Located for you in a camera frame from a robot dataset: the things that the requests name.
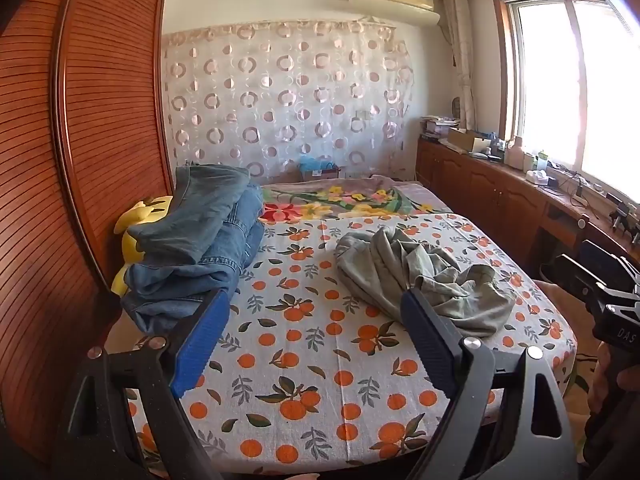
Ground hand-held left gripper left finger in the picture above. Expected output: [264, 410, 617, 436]
[52, 287, 231, 480]

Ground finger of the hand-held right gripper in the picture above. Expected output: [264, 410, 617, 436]
[580, 240, 640, 281]
[554, 254, 608, 303]

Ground stack of papers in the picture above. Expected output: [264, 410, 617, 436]
[420, 115, 461, 141]

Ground yellow plush toy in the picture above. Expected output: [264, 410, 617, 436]
[111, 195, 173, 297]

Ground orange fruit print bedsheet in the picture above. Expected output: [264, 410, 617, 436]
[120, 212, 578, 476]

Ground wood-framed window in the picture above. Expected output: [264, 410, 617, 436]
[492, 0, 640, 201]

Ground open cardboard box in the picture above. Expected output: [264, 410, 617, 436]
[446, 127, 493, 153]

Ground white window curtain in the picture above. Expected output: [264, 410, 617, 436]
[441, 0, 478, 131]

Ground pink floral blanket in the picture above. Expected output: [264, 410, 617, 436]
[260, 175, 456, 223]

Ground blue item on box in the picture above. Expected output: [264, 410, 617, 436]
[299, 157, 343, 182]

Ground grey-green pants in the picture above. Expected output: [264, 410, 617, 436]
[334, 226, 518, 338]

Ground sheer circle-patterned curtain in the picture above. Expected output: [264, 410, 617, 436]
[161, 19, 417, 186]

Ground brown slatted wooden wardrobe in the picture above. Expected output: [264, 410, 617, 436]
[0, 0, 176, 480]

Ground stack of blue jeans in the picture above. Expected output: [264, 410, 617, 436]
[121, 162, 266, 336]

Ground brown wooden cabinet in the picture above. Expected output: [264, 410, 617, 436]
[416, 137, 640, 281]

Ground person's right forearm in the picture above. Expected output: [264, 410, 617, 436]
[582, 400, 640, 471]

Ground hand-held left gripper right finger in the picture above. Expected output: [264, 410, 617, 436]
[400, 287, 578, 480]

